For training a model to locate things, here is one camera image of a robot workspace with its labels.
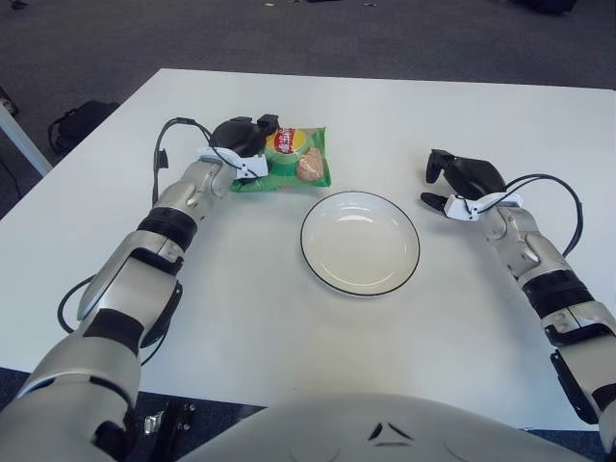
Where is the green potato chip bag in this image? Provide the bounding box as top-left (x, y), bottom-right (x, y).
top-left (229, 125), bottom-right (332, 193)

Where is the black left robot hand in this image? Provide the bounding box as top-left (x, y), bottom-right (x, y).
top-left (194, 114), bottom-right (281, 183)

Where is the white table leg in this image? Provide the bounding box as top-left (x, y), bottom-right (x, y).
top-left (0, 103), bottom-right (54, 177)

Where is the black bag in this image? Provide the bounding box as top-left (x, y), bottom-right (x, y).
top-left (47, 99), bottom-right (121, 153)

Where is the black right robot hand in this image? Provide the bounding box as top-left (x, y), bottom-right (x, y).
top-left (420, 148), bottom-right (525, 222)

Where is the black bracket with screws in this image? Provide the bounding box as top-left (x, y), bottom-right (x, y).
top-left (158, 398), bottom-right (198, 462)

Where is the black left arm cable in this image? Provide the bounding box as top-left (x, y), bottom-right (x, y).
top-left (57, 117), bottom-right (216, 365)

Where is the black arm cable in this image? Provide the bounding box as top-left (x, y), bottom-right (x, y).
top-left (57, 117), bottom-right (216, 365)
top-left (504, 173), bottom-right (587, 256)

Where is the white robot torso shell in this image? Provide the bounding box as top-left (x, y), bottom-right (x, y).
top-left (177, 392), bottom-right (607, 462)

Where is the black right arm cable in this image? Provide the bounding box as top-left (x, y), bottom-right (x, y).
top-left (504, 173), bottom-right (587, 256)

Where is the white plate with black rim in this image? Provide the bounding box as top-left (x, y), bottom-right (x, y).
top-left (299, 190), bottom-right (422, 297)

